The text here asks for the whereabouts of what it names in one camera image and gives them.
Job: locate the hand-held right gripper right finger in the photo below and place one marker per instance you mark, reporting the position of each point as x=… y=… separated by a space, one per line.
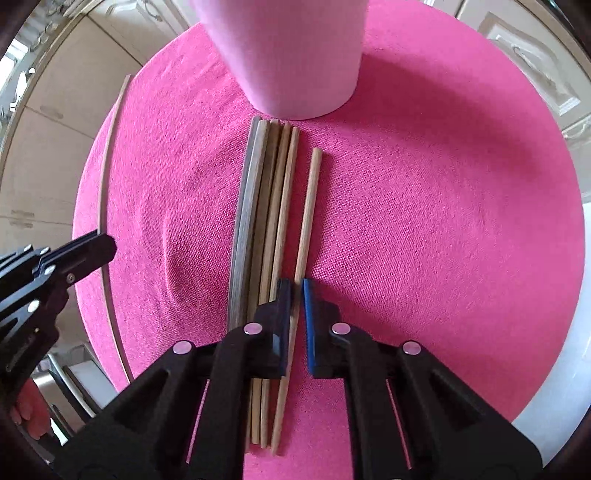
x=308 y=323

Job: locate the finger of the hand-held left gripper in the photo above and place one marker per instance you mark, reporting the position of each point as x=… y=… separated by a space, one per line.
x=23 y=263
x=92 y=254

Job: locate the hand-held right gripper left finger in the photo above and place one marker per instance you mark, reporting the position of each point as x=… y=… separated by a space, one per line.
x=284 y=323

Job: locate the thin brown chopstick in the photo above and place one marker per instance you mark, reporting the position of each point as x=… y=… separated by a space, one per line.
x=107 y=175

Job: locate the pale single chopstick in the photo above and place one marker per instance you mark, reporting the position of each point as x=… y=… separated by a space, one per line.
x=305 y=217

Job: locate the bundle of wooden chopsticks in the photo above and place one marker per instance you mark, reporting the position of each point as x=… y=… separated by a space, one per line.
x=247 y=207

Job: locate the pink cup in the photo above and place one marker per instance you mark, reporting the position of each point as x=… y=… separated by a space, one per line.
x=286 y=55

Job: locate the person's left hand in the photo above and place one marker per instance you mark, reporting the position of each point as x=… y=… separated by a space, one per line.
x=30 y=410

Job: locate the pink tablecloth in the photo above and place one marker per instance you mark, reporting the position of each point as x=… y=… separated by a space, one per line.
x=415 y=230

